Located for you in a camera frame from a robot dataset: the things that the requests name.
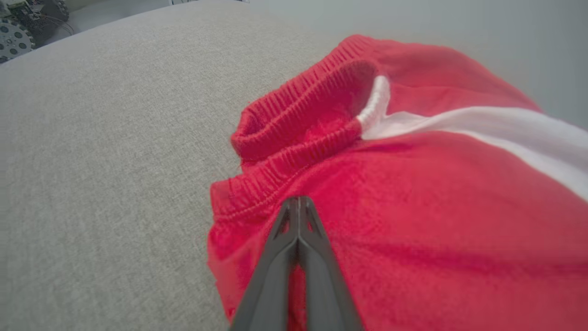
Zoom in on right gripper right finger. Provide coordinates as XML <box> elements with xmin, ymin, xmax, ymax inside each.
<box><xmin>299</xmin><ymin>196</ymin><xmax>363</xmax><ymax>331</ymax></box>

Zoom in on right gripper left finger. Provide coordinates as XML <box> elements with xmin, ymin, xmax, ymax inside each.
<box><xmin>229</xmin><ymin>196</ymin><xmax>300</xmax><ymax>331</ymax></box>

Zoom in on red shorts white stripe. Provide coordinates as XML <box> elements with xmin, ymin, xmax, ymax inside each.
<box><xmin>206</xmin><ymin>34</ymin><xmax>588</xmax><ymax>331</ymax></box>

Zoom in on grey fabric sofa cushion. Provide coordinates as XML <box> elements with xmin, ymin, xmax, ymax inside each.
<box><xmin>0</xmin><ymin>0</ymin><xmax>354</xmax><ymax>331</ymax></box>

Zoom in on grey toothed wheel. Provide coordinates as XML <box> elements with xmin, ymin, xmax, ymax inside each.
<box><xmin>0</xmin><ymin>20</ymin><xmax>37</xmax><ymax>63</ymax></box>

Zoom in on dark wheeled machine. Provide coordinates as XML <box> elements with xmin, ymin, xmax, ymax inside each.
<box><xmin>0</xmin><ymin>0</ymin><xmax>70</xmax><ymax>46</ymax></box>

